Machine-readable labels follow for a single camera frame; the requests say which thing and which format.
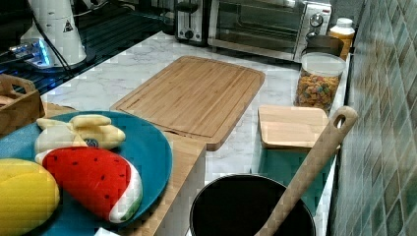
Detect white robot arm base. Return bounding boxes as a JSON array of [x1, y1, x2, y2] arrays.
[[9, 0, 88, 70]]

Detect bamboo cutting board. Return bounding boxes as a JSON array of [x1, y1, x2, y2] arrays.
[[111, 56, 265, 151]]

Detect teal plate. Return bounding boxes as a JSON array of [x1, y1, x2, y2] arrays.
[[1, 111, 172, 236]]

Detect teal canister with wooden lid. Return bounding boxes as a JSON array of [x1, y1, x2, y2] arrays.
[[250, 104, 340, 217]]

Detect black utensil holder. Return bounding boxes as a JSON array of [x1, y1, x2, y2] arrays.
[[190, 174, 316, 236]]

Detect black two-slot toaster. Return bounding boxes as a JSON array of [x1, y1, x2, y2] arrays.
[[174, 0, 211, 46]]

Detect stainless toaster oven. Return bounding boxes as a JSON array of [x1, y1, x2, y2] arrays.
[[208, 0, 332, 62]]

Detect clear cereal jar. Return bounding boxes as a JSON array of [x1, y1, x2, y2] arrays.
[[294, 52, 346, 112]]

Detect plush banana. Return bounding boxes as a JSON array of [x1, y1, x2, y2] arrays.
[[34, 114, 126, 153]]

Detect plush watermelon slice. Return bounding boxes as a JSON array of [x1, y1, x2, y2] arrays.
[[35, 147, 143, 223]]

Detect wooden spoon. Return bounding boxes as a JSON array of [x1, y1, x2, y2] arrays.
[[254, 106, 358, 236]]

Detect orange bottle with white cap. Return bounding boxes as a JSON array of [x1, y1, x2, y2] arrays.
[[328, 18, 355, 60]]

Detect small wooden caddy box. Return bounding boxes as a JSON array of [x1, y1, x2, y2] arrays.
[[0, 74, 45, 137]]

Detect plush yellow lemon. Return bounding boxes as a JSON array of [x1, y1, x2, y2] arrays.
[[0, 158, 60, 236]]

